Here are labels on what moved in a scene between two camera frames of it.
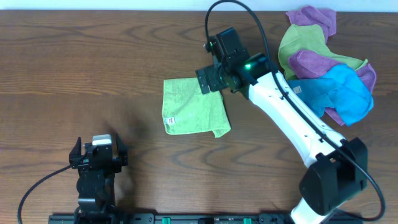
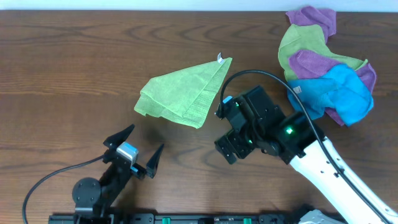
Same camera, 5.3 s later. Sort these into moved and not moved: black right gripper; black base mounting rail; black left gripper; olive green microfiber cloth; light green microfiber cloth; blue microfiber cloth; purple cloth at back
Moved: black right gripper; light green microfiber cloth; black left gripper
Not moved: olive green microfiber cloth; black base mounting rail; blue microfiber cloth; purple cloth at back
